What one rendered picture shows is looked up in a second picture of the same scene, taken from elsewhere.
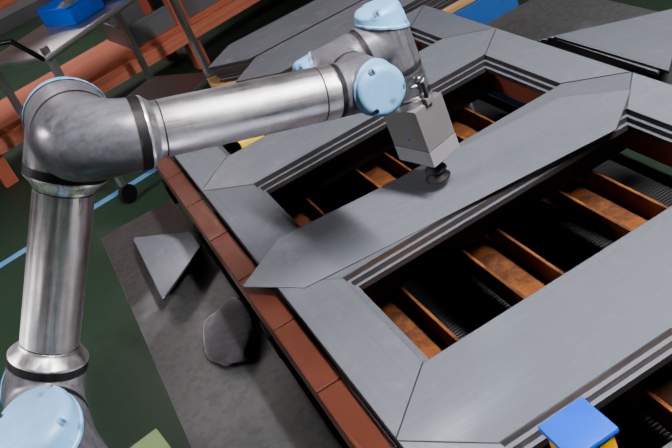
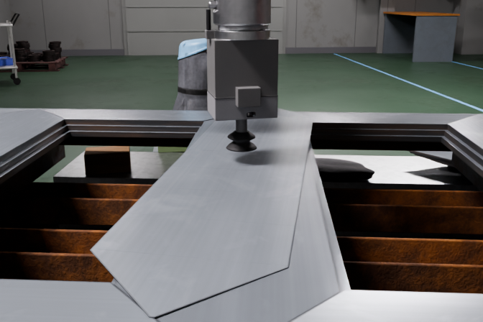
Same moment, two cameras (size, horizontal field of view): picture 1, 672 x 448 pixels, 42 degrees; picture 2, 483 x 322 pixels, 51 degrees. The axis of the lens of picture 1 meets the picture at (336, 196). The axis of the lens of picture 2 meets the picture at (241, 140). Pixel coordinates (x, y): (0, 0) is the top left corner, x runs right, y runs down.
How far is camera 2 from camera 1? 1.78 m
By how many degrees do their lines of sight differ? 96
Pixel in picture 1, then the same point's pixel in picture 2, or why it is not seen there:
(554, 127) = (206, 228)
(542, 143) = (189, 210)
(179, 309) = (405, 167)
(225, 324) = (333, 162)
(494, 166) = (211, 182)
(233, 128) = not seen: outside the picture
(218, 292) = (406, 179)
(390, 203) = (266, 144)
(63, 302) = not seen: hidden behind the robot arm
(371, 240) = (226, 131)
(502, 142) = (252, 198)
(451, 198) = (208, 157)
